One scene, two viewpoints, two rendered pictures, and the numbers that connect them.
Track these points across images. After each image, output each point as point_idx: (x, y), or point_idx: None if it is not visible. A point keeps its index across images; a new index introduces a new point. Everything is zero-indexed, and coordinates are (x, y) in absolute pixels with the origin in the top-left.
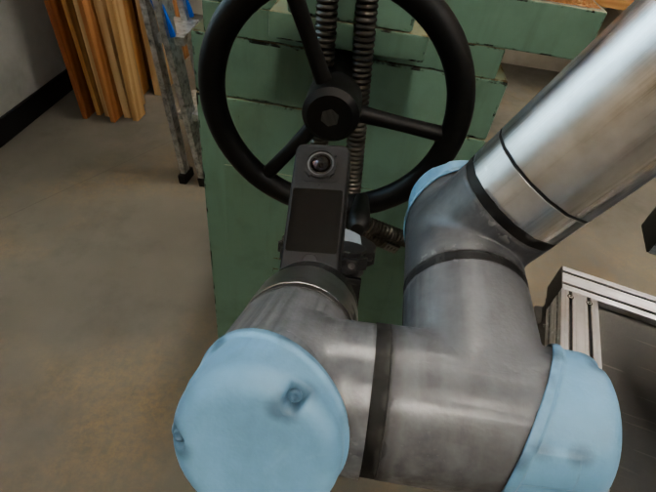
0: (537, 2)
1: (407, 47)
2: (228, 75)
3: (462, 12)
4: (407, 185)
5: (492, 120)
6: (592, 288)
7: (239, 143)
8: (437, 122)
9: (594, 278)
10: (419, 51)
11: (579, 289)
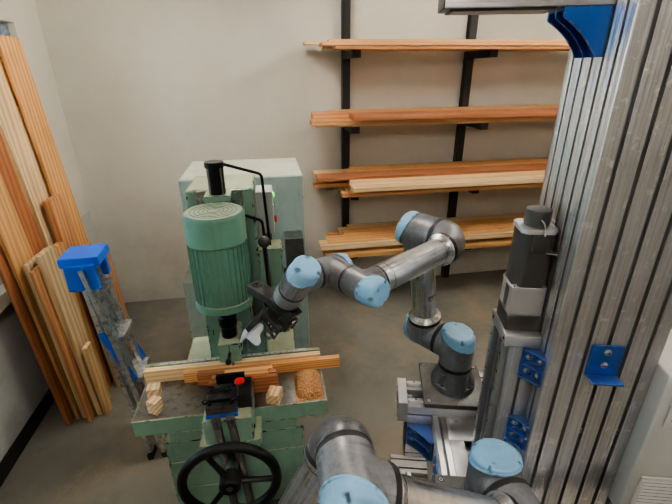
0: (300, 403)
1: (254, 443)
2: (184, 454)
3: (274, 412)
4: (267, 497)
5: (303, 438)
6: (407, 464)
7: (196, 503)
8: (281, 445)
9: (408, 457)
10: (259, 443)
11: (400, 468)
